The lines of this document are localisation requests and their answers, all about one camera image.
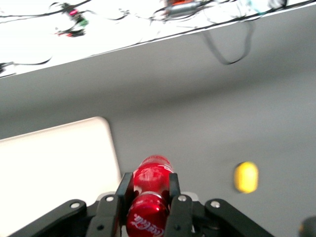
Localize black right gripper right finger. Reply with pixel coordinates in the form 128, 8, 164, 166
163, 172, 275, 237

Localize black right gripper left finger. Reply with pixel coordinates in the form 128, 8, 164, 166
9, 172, 135, 237

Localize red coke bottle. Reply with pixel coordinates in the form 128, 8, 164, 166
126, 155, 174, 237

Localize white rectangular tray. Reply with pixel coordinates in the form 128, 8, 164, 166
0, 116, 122, 237

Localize yellow lemon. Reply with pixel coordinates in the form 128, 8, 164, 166
234, 161, 259, 194

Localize green pink electronics board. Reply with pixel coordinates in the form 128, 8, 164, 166
54, 1, 89, 38

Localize grey electronic device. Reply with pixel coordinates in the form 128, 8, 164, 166
164, 0, 203, 16

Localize black looping cable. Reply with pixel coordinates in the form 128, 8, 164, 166
201, 21, 255, 66

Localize thin black cable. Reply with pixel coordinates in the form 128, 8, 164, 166
0, 56, 53, 75

